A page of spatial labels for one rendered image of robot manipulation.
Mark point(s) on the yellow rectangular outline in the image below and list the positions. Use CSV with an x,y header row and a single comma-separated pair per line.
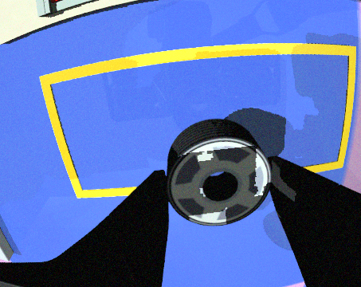
x,y
184,55

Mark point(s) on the black tyre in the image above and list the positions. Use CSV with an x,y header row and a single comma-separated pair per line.
x,y
209,146

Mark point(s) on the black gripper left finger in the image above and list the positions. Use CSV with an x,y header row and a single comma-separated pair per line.
x,y
126,249

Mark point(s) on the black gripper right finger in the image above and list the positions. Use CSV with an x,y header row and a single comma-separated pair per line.
x,y
322,220

